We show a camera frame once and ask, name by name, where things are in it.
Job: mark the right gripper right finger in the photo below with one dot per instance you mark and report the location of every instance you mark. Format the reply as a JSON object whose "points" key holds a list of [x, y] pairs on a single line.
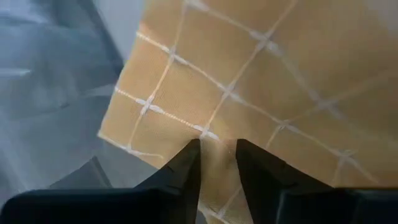
{"points": [[295, 202]]}

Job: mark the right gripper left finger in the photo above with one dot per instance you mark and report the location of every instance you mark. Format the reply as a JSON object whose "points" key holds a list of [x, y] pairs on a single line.
{"points": [[124, 207]]}

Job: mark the peach checked microfiber towel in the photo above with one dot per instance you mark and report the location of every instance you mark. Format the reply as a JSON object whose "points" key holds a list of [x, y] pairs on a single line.
{"points": [[248, 62]]}

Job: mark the clear plastic bin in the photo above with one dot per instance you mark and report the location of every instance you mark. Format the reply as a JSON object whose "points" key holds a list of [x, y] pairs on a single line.
{"points": [[46, 109]]}

